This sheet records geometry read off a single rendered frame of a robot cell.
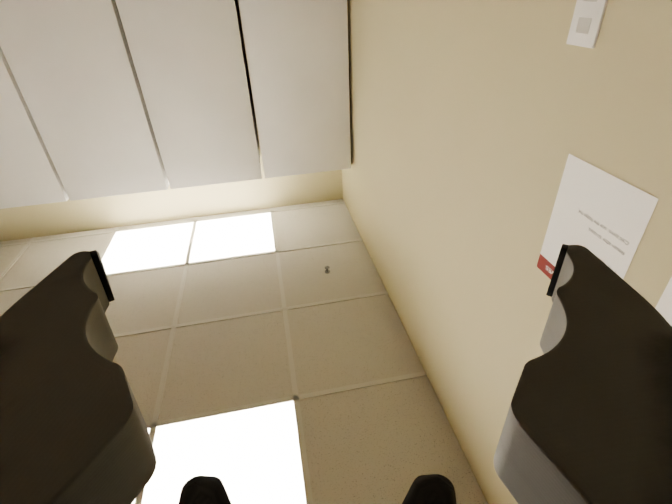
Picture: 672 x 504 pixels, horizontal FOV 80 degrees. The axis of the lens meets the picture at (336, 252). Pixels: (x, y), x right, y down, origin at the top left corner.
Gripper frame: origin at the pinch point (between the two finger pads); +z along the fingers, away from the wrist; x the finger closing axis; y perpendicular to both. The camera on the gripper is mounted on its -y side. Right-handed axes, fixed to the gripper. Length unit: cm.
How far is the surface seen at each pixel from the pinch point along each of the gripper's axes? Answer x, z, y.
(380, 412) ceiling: 16, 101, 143
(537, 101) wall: 43, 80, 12
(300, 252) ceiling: -28, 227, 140
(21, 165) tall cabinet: -190, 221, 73
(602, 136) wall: 47, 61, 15
